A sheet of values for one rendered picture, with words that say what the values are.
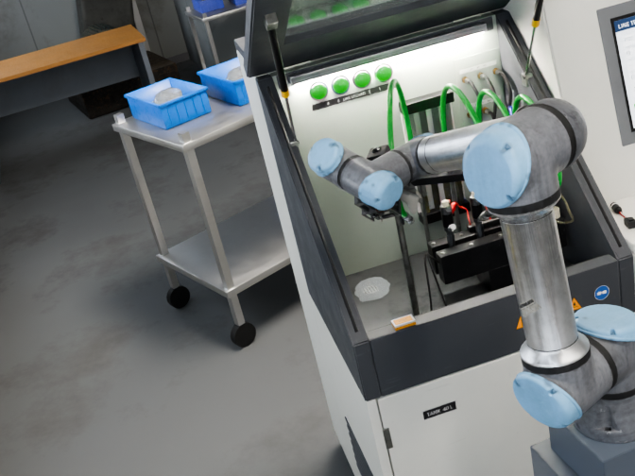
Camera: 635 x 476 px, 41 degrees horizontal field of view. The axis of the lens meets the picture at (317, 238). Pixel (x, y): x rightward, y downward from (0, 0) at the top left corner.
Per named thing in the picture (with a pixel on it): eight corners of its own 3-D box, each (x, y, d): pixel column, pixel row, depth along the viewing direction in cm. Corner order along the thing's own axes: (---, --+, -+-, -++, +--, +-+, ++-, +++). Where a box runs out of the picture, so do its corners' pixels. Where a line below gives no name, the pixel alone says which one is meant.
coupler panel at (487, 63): (472, 169, 240) (457, 62, 227) (468, 165, 243) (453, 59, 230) (516, 157, 242) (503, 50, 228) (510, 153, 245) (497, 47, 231)
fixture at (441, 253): (449, 308, 220) (440, 257, 214) (435, 291, 229) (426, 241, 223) (570, 269, 225) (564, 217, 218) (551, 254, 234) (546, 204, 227)
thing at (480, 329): (382, 397, 200) (368, 340, 193) (376, 386, 204) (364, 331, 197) (622, 316, 208) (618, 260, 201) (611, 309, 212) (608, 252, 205)
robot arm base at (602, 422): (675, 422, 157) (673, 379, 153) (605, 454, 154) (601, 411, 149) (622, 382, 170) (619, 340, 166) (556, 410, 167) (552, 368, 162)
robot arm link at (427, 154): (603, 73, 136) (412, 125, 178) (560, 96, 131) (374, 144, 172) (626, 140, 138) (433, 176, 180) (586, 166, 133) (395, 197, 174)
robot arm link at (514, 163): (623, 399, 149) (570, 102, 130) (571, 447, 142) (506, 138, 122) (566, 382, 159) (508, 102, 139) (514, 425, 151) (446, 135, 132)
